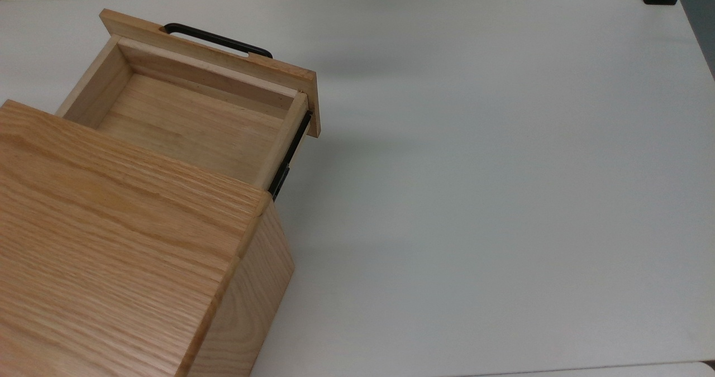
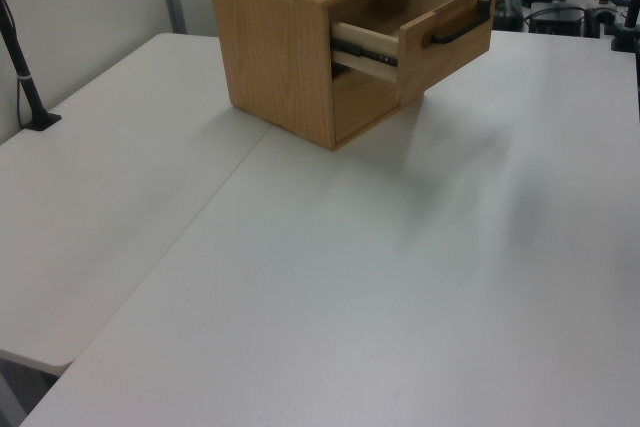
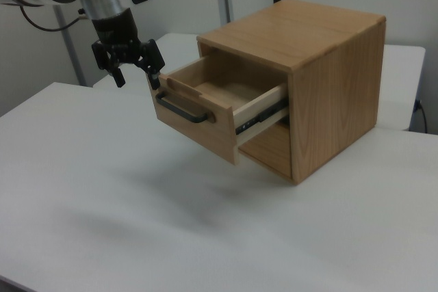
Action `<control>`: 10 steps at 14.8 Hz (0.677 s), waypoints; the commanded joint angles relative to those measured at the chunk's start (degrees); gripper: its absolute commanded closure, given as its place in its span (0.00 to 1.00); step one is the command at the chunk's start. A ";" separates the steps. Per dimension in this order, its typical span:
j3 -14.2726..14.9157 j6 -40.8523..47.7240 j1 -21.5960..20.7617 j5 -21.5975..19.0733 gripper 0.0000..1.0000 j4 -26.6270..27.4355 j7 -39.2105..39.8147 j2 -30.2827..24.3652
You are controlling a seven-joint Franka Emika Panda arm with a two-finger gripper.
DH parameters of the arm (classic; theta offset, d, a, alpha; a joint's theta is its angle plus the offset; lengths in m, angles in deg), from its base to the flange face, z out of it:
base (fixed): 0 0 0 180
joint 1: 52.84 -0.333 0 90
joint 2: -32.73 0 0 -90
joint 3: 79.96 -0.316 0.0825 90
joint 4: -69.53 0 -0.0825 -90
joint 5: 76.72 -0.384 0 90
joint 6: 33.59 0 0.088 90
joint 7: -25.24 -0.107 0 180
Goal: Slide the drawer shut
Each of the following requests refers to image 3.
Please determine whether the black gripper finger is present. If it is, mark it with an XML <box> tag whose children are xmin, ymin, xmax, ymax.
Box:
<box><xmin>90</xmin><ymin>40</ymin><xmax>127</xmax><ymax>89</ymax></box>
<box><xmin>133</xmin><ymin>39</ymin><xmax>166</xmax><ymax>90</ymax></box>

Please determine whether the black power cable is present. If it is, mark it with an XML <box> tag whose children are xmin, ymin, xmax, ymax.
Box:
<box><xmin>414</xmin><ymin>99</ymin><xmax>429</xmax><ymax>133</ymax></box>

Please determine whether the wooden drawer with black handle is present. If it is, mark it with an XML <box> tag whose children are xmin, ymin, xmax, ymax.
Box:
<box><xmin>146</xmin><ymin>53</ymin><xmax>289</xmax><ymax>165</ymax></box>

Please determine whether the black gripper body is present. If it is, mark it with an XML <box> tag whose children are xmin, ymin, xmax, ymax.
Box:
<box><xmin>90</xmin><ymin>7</ymin><xmax>142</xmax><ymax>66</ymax></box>

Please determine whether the wooden drawer cabinet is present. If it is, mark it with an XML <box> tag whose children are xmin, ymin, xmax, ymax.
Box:
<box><xmin>196</xmin><ymin>0</ymin><xmax>388</xmax><ymax>185</ymax></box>

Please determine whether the wooden drawer without handle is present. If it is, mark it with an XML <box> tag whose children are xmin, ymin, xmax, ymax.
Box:
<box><xmin>237</xmin><ymin>122</ymin><xmax>294</xmax><ymax>178</ymax></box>

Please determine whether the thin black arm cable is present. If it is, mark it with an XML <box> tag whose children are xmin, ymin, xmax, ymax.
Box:
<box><xmin>19</xmin><ymin>4</ymin><xmax>87</xmax><ymax>31</ymax></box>

